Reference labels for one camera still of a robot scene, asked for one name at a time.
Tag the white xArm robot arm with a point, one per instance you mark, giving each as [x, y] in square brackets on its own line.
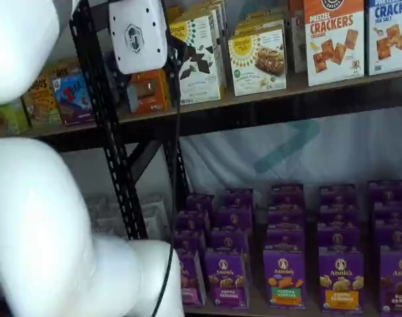
[39, 214]

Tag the blue Z Bar box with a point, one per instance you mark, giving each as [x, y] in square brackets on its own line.
[72, 99]

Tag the yellow Bobo's box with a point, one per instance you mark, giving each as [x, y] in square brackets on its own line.
[42, 105]

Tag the white cloth backdrop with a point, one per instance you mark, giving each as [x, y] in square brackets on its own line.
[221, 158]

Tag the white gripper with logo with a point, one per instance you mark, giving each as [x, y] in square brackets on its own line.
[136, 36]

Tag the orange Bobo's box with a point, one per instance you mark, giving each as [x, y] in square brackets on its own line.
[63, 69]

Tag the black metal shelving rack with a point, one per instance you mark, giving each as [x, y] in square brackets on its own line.
[75, 140]
[287, 112]

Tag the purple Annie's box yellow patch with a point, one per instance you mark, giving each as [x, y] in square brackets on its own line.
[341, 284]

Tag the sea salt pretzel crackers box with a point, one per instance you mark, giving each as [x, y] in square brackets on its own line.
[391, 36]

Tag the purple Annie's box pink patch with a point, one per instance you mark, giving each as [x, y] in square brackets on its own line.
[194, 284]

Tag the orange Revival snack box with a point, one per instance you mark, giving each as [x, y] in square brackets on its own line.
[151, 95]

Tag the green Bobo's box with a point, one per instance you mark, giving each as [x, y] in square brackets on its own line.
[6, 120]

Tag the purple Annie's snack box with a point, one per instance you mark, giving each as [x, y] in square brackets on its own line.
[394, 232]
[192, 221]
[387, 191]
[189, 241]
[237, 198]
[338, 214]
[287, 195]
[229, 239]
[338, 239]
[337, 195]
[285, 239]
[391, 211]
[286, 218]
[234, 218]
[201, 203]

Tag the purple Annie's box brown patch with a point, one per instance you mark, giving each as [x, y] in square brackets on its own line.
[397, 284]

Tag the Simple Mills snack bar box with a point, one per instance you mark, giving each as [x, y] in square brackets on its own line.
[257, 62]
[260, 23]

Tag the purple Annie's box green patch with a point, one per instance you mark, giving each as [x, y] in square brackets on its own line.
[284, 280]

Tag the Simple Mills chocolate thins box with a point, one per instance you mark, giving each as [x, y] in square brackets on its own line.
[207, 8]
[201, 90]

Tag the cheddar pretzel crackers box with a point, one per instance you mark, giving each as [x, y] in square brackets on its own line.
[335, 43]
[297, 39]

